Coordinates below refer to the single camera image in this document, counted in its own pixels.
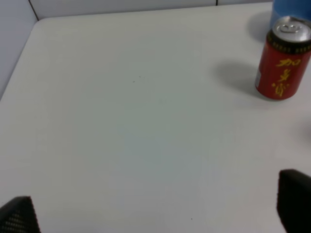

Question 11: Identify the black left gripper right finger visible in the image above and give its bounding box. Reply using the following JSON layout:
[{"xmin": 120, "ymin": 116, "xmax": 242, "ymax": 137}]
[{"xmin": 276, "ymin": 169, "xmax": 311, "ymax": 233}]

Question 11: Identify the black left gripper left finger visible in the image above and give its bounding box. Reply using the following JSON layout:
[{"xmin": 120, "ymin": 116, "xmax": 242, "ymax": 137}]
[{"xmin": 0, "ymin": 196, "xmax": 41, "ymax": 233}]

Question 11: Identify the blue bowl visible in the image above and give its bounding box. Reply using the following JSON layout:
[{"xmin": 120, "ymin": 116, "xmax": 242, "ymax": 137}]
[{"xmin": 270, "ymin": 0, "xmax": 311, "ymax": 28}]

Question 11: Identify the red drink can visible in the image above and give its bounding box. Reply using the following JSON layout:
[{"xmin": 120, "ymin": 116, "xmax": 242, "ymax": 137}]
[{"xmin": 255, "ymin": 16, "xmax": 311, "ymax": 100}]

